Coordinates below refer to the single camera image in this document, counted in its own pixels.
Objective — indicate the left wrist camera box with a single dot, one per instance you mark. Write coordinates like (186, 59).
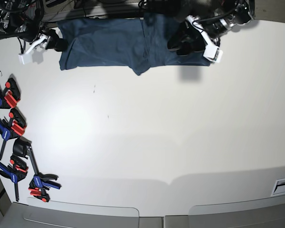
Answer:
(213, 53)

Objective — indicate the blue red bar clamp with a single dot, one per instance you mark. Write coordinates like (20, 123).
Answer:
(15, 171)
(10, 95)
(12, 129)

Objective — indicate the white label slot plate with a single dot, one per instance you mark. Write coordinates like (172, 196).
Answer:
(279, 188)

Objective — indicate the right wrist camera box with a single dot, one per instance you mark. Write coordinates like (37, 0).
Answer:
(32, 57)

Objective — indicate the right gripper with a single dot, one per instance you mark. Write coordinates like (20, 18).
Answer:
(46, 41)

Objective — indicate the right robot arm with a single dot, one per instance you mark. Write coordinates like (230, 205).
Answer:
(22, 19)

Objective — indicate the long black bar clamp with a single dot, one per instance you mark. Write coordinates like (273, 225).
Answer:
(40, 183)

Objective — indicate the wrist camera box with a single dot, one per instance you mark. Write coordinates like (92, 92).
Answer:
(213, 53)
(32, 57)

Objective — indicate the top blue red bar clamp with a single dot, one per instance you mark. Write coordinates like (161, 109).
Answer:
(10, 95)

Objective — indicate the dark blue T-shirt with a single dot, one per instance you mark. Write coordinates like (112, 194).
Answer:
(139, 44)

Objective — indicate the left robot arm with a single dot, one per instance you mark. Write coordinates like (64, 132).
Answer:
(218, 19)

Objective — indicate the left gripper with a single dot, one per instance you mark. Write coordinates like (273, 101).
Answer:
(183, 44)

